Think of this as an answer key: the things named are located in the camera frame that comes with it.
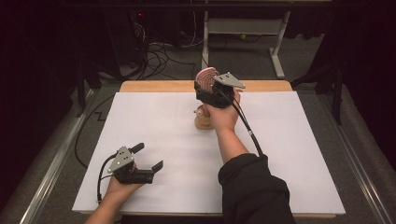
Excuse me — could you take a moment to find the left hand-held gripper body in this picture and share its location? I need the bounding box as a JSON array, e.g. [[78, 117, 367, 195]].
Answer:
[[106, 146, 156, 185]]

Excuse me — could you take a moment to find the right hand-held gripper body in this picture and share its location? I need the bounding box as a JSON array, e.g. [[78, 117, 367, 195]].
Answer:
[[199, 72, 247, 109]]

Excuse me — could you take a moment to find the person's right hand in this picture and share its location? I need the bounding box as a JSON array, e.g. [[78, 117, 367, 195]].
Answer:
[[201, 88, 243, 134]]

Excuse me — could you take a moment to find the person's left hand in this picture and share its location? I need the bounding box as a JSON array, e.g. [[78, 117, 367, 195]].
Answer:
[[104, 176, 145, 205]]

